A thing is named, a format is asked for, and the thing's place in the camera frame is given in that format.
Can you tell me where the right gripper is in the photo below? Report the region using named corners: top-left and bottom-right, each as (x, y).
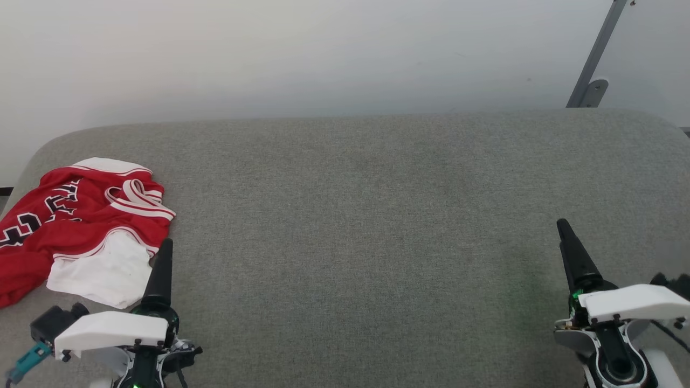
top-left (556, 218), bottom-right (620, 327)

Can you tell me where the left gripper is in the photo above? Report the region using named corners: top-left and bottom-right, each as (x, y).
top-left (129, 239), bottom-right (180, 348)

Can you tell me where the red Bulls 23 jersey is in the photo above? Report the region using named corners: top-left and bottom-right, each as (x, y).
top-left (0, 157), bottom-right (177, 310)

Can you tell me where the grey fabric sofa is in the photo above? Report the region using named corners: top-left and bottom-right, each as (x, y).
top-left (0, 108), bottom-right (690, 388)

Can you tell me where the white right camera mount cover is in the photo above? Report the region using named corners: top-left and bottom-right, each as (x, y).
top-left (578, 284), bottom-right (690, 323)

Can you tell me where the white camera mount cover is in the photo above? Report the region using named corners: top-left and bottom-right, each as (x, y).
top-left (54, 311), bottom-right (169, 359)
top-left (578, 284), bottom-right (690, 323)

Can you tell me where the white left camera mount cover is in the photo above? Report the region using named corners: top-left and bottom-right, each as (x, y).
top-left (54, 311), bottom-right (169, 359)

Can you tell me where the thin black cable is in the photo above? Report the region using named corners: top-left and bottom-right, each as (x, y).
top-left (650, 320), bottom-right (690, 354)

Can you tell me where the teal cable connector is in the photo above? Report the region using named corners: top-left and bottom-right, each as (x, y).
top-left (5, 342), bottom-right (52, 384)

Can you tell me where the grey metal bracket pole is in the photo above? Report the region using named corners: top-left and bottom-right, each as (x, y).
top-left (566, 0), bottom-right (629, 108)

